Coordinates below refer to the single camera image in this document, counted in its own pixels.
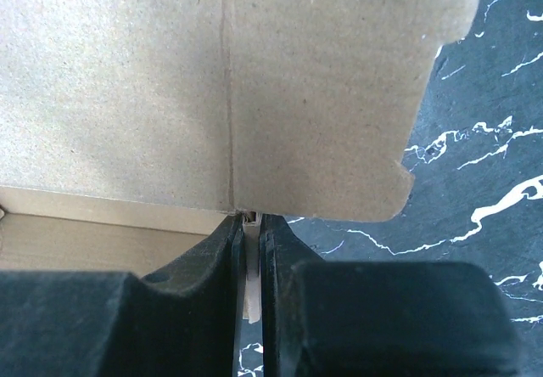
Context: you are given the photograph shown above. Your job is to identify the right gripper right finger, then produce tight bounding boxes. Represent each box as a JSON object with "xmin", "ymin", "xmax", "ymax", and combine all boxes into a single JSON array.
[{"xmin": 259, "ymin": 215, "xmax": 522, "ymax": 376}]

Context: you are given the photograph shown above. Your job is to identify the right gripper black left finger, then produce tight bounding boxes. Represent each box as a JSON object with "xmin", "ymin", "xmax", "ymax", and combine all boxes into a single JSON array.
[{"xmin": 1, "ymin": 216, "xmax": 244, "ymax": 376}]

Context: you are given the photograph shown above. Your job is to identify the brown cardboard box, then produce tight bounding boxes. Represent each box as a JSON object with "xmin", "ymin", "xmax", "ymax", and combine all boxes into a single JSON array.
[{"xmin": 0, "ymin": 0, "xmax": 483, "ymax": 325}]

